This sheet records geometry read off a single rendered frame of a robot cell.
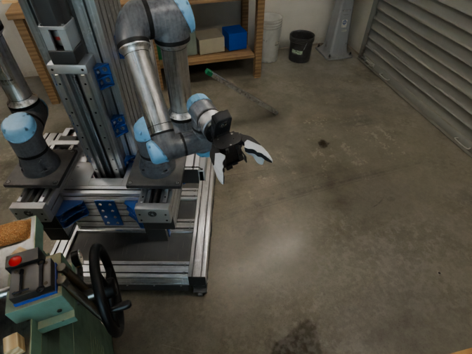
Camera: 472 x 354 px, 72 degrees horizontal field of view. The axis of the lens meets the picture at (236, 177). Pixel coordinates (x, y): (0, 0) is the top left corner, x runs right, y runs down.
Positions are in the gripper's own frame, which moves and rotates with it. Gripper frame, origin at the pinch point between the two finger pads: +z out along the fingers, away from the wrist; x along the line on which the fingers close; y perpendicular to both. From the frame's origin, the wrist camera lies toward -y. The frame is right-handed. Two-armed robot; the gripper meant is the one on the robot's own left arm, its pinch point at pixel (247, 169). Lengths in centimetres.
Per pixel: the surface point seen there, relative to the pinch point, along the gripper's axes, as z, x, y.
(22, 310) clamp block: -4, 64, 20
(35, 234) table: -33, 62, 26
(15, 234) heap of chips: -34, 67, 23
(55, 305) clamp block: -4, 57, 23
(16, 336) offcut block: 1, 65, 21
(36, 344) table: 1, 65, 28
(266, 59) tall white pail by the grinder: -264, -143, 141
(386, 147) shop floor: -87, -160, 147
